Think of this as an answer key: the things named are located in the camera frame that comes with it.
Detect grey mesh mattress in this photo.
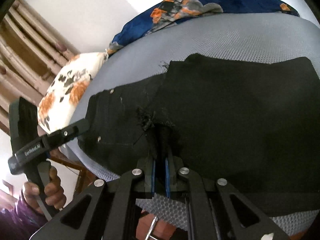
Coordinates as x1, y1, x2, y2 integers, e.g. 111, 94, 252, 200
60, 12, 320, 237

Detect navy floral blanket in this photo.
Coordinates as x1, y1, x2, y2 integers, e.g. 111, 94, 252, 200
107, 0, 299, 55

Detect person's left hand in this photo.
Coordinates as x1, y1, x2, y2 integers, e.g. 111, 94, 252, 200
22, 166, 67, 214

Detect beige curtain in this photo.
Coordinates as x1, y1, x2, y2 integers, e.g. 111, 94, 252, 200
1, 0, 78, 134

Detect purple floral garment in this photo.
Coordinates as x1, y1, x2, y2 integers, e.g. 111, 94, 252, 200
0, 193, 48, 240

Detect black pants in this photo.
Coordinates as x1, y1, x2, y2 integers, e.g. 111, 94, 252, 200
78, 54, 319, 216

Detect white orange floral pillow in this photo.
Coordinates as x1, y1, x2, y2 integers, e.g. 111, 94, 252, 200
37, 52, 108, 134

